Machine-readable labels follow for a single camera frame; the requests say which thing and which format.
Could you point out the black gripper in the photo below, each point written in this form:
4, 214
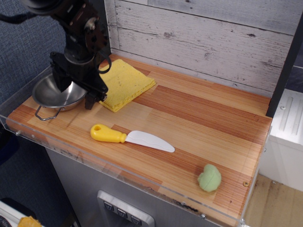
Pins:
85, 73

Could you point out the silver metal bowl with handles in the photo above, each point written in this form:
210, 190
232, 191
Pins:
47, 95

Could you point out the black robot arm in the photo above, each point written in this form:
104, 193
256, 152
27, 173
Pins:
85, 39

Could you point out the folded yellow cloth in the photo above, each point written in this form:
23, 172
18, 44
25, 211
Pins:
124, 83

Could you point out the silver toy fridge cabinet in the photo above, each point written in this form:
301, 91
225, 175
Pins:
169, 195

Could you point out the ice dispenser button panel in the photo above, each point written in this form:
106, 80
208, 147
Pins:
124, 210

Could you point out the yellow object bottom left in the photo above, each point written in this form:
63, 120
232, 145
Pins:
29, 222

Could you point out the green plush toy vegetable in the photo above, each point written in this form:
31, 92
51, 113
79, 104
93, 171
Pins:
210, 179

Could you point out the white toy sink unit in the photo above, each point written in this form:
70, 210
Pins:
282, 160

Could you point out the yellow-handled white toy knife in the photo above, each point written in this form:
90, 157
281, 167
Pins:
103, 133

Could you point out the clear acrylic guard rail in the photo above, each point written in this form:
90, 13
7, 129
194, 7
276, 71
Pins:
209, 103

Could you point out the black vertical post left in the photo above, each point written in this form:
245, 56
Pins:
100, 6

